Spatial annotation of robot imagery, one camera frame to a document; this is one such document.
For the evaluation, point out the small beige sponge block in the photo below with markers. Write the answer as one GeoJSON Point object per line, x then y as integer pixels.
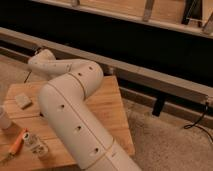
{"type": "Point", "coordinates": [23, 101]}

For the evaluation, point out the white cup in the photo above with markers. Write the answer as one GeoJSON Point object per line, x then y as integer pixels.
{"type": "Point", "coordinates": [5, 121]}

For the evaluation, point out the grey metal rail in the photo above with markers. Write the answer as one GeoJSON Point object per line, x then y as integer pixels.
{"type": "Point", "coordinates": [163, 82]}

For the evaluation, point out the clear glass jar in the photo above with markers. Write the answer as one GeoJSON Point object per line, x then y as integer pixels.
{"type": "Point", "coordinates": [35, 144]}

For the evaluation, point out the black rail bracket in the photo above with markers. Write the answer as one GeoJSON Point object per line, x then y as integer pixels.
{"type": "Point", "coordinates": [159, 104]}

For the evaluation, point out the wooden cutting board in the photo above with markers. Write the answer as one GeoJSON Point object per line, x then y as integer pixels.
{"type": "Point", "coordinates": [106, 104]}

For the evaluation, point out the orange handled tool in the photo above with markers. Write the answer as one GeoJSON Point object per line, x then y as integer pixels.
{"type": "Point", "coordinates": [14, 147]}

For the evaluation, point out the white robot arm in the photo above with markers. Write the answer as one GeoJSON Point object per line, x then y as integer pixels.
{"type": "Point", "coordinates": [62, 102]}

